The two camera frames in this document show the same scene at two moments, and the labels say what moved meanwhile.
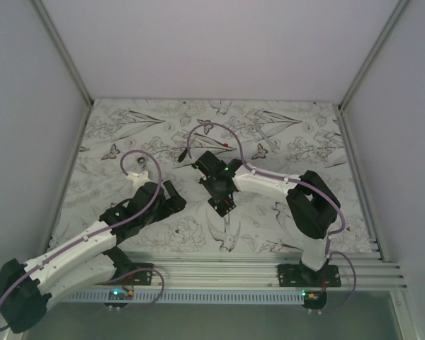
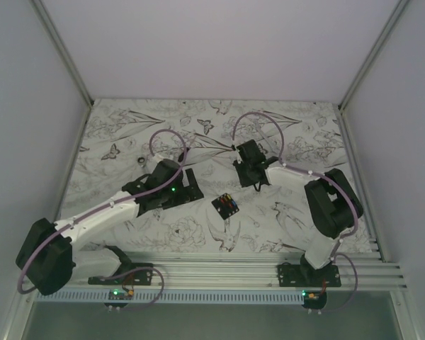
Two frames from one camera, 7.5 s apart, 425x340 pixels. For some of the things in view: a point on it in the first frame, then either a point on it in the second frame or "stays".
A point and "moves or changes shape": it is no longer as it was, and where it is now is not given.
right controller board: [314, 299] stays
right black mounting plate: [302, 275] stays
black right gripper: [217, 196] -> [244, 182]
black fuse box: [223, 206] moves or changes shape
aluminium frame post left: [63, 51] stays
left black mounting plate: [131, 273] stays
